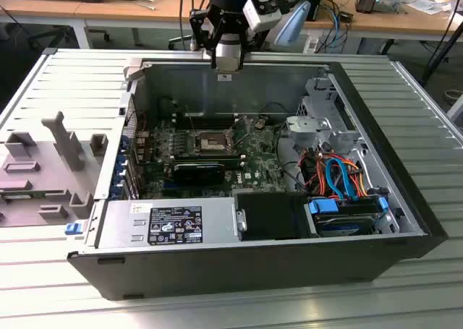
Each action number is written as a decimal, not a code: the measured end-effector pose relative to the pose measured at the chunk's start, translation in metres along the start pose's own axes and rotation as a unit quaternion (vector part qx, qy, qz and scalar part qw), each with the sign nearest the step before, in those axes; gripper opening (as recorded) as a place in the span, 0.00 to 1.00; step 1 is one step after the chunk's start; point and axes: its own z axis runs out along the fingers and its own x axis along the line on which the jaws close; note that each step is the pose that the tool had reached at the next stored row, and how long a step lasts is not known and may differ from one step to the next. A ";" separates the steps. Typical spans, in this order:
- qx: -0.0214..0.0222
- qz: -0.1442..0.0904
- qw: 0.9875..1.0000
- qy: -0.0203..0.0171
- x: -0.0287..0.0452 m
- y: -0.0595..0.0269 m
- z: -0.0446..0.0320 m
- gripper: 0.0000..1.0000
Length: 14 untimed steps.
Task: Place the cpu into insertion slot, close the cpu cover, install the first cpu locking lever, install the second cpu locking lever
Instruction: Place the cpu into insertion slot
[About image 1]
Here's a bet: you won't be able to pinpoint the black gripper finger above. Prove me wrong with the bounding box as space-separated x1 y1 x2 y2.
189 9 222 69
237 17 268 72

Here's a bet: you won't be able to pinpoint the silver CPU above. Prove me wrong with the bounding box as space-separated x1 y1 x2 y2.
216 56 241 72

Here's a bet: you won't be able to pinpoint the metal socket cover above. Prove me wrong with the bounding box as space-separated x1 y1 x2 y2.
224 116 254 148

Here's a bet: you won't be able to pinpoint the CPU socket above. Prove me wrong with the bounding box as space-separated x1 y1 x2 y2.
194 129 234 153

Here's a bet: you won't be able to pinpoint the pale blue teach pendant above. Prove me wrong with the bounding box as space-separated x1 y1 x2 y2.
274 0 312 48

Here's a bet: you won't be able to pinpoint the white power strip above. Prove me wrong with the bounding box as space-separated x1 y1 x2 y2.
302 35 320 54

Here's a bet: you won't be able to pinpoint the black box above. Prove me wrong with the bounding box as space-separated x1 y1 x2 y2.
303 0 326 22

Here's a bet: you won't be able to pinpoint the wooden office desk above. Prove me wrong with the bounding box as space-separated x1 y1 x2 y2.
0 0 214 50
300 0 463 55

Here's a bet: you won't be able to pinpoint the black case fan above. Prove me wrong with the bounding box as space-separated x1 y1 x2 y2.
156 95 182 119

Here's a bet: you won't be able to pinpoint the metal drive cage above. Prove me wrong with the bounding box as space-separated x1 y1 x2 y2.
285 76 367 153

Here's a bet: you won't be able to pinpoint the green motherboard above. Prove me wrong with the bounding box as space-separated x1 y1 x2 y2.
135 114 290 200

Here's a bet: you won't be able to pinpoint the green RAM stick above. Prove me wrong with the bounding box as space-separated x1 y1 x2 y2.
174 154 242 168

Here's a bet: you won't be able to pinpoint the grey desktop device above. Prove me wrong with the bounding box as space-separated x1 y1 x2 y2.
354 0 402 14

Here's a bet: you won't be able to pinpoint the black graphics card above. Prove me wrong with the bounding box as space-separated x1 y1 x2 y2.
172 161 226 186

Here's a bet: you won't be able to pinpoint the black office chair base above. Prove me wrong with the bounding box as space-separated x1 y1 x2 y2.
21 25 73 54

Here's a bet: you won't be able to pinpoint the black plastic shroud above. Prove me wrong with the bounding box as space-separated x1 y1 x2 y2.
234 191 319 242

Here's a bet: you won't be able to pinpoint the white paper sheets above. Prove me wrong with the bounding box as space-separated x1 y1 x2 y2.
407 0 453 16

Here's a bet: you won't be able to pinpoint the hard disk in blue carrier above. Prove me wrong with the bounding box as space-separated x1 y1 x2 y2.
305 195 391 239

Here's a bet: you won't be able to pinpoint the black tripod leg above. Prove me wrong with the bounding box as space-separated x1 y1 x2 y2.
421 3 463 84

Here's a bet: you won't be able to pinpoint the grey parts rack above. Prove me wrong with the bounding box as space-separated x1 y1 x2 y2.
0 111 109 228

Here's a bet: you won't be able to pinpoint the silver power supply unit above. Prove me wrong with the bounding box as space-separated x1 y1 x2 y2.
95 197 242 249

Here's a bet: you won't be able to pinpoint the black PC case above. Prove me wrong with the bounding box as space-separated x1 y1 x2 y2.
67 56 449 301

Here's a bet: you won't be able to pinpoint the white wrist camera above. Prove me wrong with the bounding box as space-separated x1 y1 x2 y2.
242 0 283 33

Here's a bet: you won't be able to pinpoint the blue data wire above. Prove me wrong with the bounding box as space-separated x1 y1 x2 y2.
325 157 359 202

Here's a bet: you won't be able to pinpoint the orange wire bundle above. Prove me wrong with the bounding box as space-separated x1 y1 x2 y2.
300 155 370 200

